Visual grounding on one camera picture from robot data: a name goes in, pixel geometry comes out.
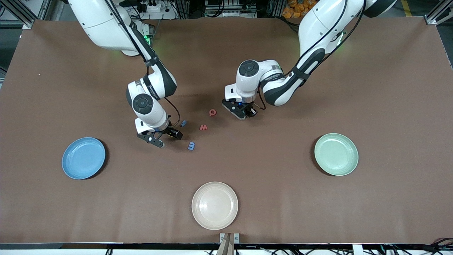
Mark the green plate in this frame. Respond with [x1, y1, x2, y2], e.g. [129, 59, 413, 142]
[314, 133, 359, 176]

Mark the metal table edge bracket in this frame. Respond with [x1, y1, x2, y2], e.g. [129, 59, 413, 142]
[219, 233, 240, 255]

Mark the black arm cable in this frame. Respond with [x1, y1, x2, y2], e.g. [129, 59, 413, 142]
[257, 0, 367, 111]
[104, 0, 182, 128]

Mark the beige plate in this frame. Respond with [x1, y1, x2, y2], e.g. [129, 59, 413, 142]
[191, 181, 239, 231]

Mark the aluminium frame profile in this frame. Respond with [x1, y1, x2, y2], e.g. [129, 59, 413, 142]
[0, 0, 53, 29]
[425, 0, 453, 25]

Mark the dark equipment box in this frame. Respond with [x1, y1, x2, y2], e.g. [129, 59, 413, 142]
[205, 0, 258, 18]

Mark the red and black cable bundle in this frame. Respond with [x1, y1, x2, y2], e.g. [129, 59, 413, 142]
[421, 237, 453, 254]

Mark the white power strip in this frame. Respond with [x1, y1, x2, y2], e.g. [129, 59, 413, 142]
[136, 0, 177, 20]

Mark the blue plate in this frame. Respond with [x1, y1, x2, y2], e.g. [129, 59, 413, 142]
[62, 137, 106, 180]

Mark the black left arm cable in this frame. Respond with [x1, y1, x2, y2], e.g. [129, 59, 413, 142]
[257, 0, 367, 111]

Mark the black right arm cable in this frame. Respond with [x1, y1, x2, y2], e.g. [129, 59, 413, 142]
[104, 0, 182, 128]

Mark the pile of orange objects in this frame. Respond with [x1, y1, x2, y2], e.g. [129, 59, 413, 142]
[282, 0, 312, 19]

